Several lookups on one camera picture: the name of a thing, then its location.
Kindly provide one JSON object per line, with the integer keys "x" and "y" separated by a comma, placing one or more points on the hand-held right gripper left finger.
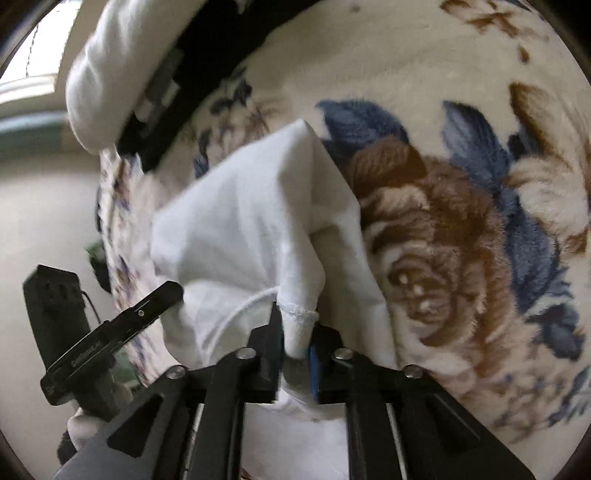
{"x": 270, "y": 355}

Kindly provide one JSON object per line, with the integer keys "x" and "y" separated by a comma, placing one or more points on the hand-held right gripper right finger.
{"x": 314, "y": 374}

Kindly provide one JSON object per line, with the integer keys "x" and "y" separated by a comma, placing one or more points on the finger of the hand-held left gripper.
{"x": 152, "y": 304}

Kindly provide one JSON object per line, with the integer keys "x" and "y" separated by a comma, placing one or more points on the white shirt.
{"x": 240, "y": 221}

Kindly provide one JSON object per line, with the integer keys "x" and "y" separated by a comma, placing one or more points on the person's left hand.
{"x": 85, "y": 427}

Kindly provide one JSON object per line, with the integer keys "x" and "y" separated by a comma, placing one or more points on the dark object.
{"x": 98, "y": 267}

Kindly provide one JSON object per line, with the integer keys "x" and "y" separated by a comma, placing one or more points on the white folded cloth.
{"x": 115, "y": 69}

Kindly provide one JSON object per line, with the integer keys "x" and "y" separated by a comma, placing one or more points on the black cloth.
{"x": 207, "y": 60}

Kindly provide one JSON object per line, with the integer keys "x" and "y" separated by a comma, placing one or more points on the floral fleece blanket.
{"x": 415, "y": 69}

